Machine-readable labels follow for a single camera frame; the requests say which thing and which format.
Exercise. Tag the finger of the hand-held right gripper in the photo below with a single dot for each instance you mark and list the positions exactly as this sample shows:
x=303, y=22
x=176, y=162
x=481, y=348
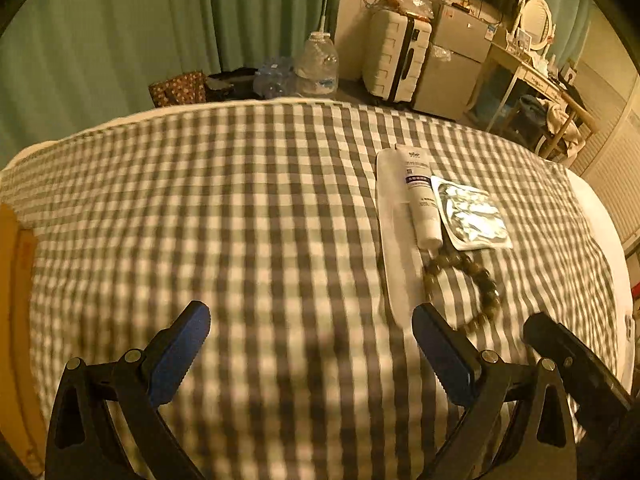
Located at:
x=575, y=360

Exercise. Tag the white mattress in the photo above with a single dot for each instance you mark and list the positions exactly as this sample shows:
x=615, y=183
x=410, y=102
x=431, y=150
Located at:
x=597, y=240

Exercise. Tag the grey mini fridge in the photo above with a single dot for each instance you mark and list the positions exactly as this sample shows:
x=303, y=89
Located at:
x=457, y=65

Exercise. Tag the black bag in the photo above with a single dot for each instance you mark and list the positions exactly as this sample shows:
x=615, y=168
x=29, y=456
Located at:
x=232, y=85

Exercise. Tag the crushed blue water bottle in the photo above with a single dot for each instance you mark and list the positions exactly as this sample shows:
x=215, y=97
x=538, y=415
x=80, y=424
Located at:
x=275, y=77

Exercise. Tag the clear plastic bag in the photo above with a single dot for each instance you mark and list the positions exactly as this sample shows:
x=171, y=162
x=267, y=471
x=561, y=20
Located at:
x=415, y=2

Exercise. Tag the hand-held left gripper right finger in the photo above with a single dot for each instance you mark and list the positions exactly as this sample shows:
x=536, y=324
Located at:
x=445, y=355

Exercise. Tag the large clear water bottle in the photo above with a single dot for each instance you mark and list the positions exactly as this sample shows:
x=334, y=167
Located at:
x=316, y=65

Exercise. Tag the white louvred panel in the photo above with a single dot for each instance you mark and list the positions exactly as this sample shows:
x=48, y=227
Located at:
x=615, y=160

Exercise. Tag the wooden dressing table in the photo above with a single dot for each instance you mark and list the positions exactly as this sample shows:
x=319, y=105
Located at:
x=530, y=77

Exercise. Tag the white suitcase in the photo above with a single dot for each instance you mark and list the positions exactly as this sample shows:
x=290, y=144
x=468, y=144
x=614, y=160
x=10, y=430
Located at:
x=395, y=55

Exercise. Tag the brown patterned bag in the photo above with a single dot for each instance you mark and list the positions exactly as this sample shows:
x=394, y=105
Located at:
x=180, y=90

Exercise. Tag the white tube with blue label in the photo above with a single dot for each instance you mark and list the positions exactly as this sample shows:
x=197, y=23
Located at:
x=420, y=195

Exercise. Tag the round white mirror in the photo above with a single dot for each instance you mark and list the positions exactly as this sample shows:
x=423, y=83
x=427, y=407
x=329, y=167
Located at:
x=536, y=22

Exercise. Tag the silver foil packet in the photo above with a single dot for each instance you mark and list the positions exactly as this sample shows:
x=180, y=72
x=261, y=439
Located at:
x=472, y=215

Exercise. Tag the green curtain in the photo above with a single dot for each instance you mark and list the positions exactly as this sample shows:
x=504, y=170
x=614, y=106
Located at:
x=570, y=15
x=150, y=25

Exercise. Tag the pile of clothes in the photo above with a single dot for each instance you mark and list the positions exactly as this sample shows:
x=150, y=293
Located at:
x=555, y=120

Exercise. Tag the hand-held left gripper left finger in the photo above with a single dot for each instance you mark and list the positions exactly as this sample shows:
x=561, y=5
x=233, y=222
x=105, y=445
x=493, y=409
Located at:
x=180, y=350

